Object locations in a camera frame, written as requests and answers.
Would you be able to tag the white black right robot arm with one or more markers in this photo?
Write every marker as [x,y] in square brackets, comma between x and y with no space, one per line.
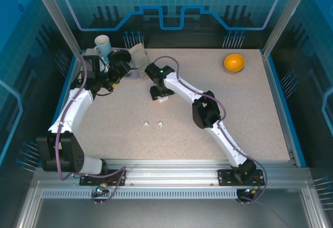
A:
[182,87]

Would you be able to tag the white earbuds charging case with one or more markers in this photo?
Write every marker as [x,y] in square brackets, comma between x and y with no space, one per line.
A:
[164,100]

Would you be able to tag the black plate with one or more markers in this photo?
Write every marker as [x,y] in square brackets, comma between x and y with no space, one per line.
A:
[119,55]

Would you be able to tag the light blue mug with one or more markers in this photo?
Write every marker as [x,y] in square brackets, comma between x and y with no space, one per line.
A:
[102,47]

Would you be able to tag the aluminium frame post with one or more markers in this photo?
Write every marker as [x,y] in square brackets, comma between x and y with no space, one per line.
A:
[56,17]
[284,17]

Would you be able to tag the lilac tray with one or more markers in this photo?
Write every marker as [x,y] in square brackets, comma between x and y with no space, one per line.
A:
[132,75]

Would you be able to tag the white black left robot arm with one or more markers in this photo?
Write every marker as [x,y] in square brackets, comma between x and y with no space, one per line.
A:
[75,108]

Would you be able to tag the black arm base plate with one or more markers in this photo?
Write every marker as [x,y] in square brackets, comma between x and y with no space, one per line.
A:
[117,177]
[226,177]

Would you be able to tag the orange bowl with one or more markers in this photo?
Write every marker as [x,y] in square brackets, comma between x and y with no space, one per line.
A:
[234,62]

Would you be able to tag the white earbud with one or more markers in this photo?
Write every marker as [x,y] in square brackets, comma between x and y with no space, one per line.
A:
[160,125]
[145,124]

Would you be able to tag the beige folded cloth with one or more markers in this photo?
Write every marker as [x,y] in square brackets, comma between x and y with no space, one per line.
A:
[139,56]

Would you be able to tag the aluminium front rail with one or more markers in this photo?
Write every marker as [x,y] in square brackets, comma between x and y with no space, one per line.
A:
[169,170]

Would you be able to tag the aluminium side rail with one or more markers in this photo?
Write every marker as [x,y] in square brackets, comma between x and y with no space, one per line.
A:
[65,99]
[275,95]

